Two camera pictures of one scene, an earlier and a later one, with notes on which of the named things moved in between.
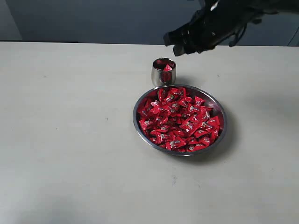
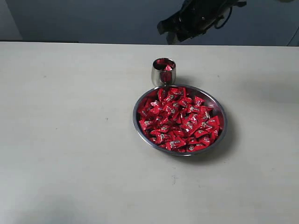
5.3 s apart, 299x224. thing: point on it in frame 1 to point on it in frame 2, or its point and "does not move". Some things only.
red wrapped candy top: x=179 y=92 does not move
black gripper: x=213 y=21 to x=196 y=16
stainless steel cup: x=163 y=72 does not move
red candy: x=167 y=68 does not move
